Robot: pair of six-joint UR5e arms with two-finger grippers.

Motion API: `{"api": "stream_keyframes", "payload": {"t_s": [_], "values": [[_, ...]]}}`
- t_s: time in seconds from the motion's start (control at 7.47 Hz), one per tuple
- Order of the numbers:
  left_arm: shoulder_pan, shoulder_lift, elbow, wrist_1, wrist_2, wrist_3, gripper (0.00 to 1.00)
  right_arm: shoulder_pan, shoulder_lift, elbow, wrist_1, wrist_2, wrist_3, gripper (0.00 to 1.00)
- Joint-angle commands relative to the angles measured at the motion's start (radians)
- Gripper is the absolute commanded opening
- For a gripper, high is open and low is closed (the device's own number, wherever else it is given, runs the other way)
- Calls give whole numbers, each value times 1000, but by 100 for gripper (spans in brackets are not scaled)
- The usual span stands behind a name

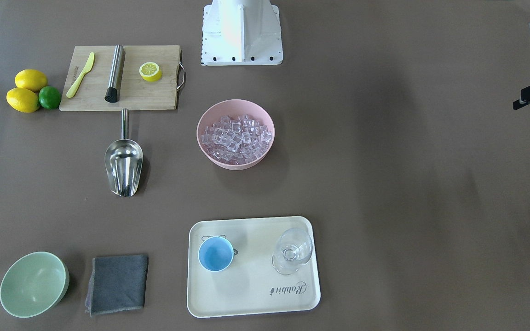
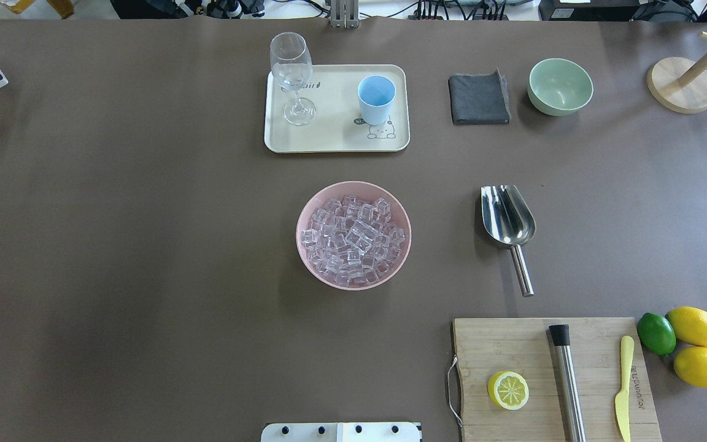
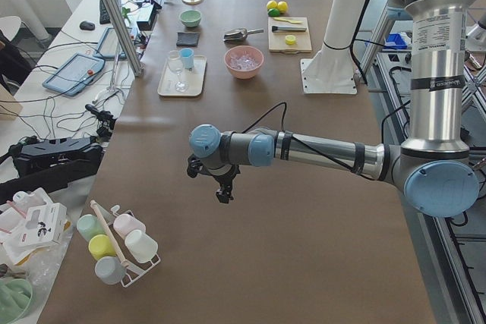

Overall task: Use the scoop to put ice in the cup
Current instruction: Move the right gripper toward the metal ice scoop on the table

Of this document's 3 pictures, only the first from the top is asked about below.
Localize pink bowl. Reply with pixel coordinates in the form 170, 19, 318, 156
196, 100, 276, 170

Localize steel ice scoop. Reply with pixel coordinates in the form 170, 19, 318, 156
104, 108, 144, 197

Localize clear ice cubes pile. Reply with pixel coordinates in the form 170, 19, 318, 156
198, 114, 274, 166

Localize light blue cup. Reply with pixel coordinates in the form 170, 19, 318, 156
198, 236, 234, 272

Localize clear wine glass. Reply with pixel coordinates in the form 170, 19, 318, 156
272, 228, 315, 276

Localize cream serving tray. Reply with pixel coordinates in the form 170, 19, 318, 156
187, 216, 321, 318

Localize bamboo cutting board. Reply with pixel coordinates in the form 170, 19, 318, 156
59, 45, 184, 112

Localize half lemon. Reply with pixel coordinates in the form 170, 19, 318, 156
139, 62, 162, 82

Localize steel muddler black tip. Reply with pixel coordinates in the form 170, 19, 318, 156
104, 45, 126, 103

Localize grey folded cloth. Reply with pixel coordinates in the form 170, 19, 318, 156
86, 254, 149, 317

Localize yellow plastic knife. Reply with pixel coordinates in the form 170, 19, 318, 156
66, 52, 95, 98

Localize green lime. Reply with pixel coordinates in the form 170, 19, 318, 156
38, 86, 62, 109

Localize yellow lemon upper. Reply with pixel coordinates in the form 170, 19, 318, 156
14, 69, 48, 93

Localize yellow lemon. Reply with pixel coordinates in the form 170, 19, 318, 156
6, 87, 40, 113
14, 69, 48, 93

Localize yellow lemon lower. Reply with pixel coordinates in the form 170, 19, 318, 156
6, 87, 40, 113

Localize green bowl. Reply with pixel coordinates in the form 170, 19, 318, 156
0, 251, 69, 318

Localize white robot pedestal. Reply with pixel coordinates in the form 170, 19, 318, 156
201, 0, 284, 66

